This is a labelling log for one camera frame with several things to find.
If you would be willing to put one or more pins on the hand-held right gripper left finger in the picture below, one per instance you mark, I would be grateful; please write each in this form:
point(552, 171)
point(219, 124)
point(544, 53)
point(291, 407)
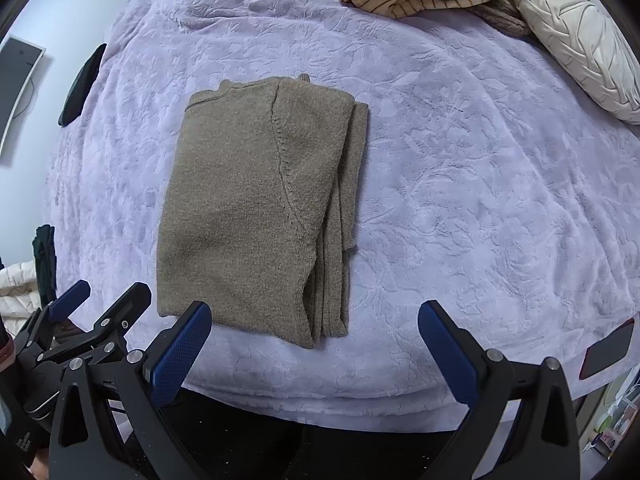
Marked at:
point(182, 355)

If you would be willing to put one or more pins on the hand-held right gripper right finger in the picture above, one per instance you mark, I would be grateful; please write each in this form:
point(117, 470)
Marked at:
point(450, 355)

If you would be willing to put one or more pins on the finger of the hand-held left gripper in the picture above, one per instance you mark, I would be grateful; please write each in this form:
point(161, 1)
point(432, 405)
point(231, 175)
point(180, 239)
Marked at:
point(70, 300)
point(120, 312)

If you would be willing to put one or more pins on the brown knit sweater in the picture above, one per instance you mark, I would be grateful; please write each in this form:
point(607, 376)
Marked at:
point(240, 210)

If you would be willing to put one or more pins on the dark green hanging clothes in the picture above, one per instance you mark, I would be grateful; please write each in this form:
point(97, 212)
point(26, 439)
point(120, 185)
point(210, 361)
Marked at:
point(45, 260)

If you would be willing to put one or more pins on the cream quilted cloth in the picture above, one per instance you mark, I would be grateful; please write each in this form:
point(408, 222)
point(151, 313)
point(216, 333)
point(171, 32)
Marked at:
point(17, 285)

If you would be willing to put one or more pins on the person's black speckled pants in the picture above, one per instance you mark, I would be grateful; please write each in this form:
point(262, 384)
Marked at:
point(300, 450)

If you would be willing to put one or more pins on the lavender fleece blanket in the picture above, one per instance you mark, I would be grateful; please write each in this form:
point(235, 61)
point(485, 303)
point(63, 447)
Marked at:
point(475, 185)

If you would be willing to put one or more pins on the bedside clutter of small boxes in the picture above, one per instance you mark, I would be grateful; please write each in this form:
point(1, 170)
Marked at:
point(617, 410)

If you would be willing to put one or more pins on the flat black oval object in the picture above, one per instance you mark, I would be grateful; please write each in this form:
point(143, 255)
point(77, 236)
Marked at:
point(80, 87)

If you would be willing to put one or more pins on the white round pleated cushion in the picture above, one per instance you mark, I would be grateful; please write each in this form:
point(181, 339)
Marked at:
point(580, 35)

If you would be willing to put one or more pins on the wall-mounted monitor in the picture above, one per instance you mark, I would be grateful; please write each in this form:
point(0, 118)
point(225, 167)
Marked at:
point(17, 80)

